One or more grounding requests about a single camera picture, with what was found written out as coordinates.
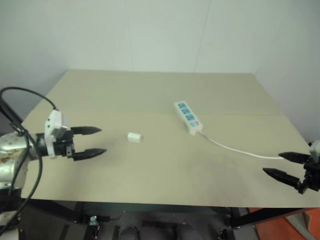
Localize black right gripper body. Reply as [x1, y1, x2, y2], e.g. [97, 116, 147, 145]
[297, 155, 320, 195]

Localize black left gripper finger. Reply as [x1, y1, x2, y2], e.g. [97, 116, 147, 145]
[73, 148, 108, 161]
[70, 126, 102, 137]

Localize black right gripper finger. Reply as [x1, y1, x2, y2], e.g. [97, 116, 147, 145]
[262, 167, 302, 189]
[278, 151, 312, 165]

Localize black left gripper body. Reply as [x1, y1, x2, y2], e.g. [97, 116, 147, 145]
[52, 128, 76, 159]

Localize white plug adapter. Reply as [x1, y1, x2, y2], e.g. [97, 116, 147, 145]
[126, 132, 144, 145]

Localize white power strip blue sockets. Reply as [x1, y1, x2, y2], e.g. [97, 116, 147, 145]
[173, 100, 203, 136]

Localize dark rounded robot foot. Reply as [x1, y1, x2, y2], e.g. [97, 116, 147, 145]
[118, 224, 141, 240]

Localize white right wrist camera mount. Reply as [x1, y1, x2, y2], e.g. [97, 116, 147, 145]
[309, 140, 320, 157]

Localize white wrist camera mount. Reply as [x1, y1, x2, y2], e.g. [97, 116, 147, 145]
[309, 140, 320, 157]
[44, 109, 71, 160]

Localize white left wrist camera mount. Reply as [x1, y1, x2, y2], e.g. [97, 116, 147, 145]
[44, 109, 71, 160]

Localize white power strip cable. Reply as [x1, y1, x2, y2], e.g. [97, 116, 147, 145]
[198, 130, 286, 160]

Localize black table frame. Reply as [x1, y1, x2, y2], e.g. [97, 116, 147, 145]
[14, 198, 312, 240]

